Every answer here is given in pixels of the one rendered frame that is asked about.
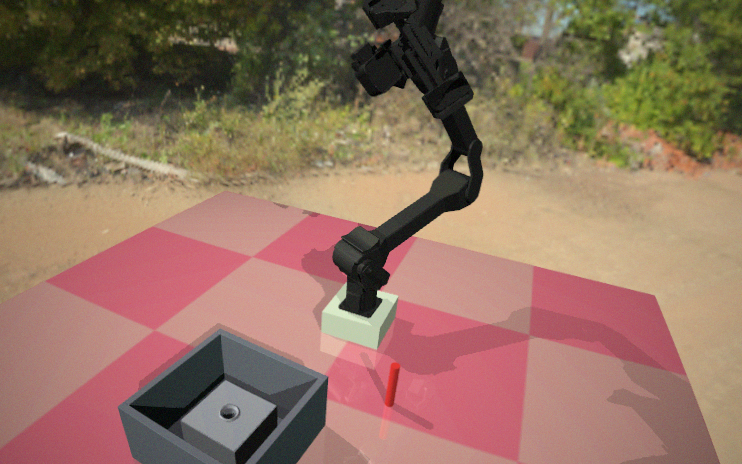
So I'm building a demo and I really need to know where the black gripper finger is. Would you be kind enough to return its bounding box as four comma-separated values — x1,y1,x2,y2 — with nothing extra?
425,70,471,112
370,0,419,29

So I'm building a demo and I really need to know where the red peg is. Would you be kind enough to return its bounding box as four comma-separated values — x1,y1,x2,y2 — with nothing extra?
385,363,400,407

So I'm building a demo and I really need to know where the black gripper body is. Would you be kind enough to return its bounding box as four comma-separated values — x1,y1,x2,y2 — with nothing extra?
362,0,474,120

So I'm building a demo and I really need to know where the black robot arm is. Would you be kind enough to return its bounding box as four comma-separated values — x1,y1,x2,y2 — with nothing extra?
332,0,483,318

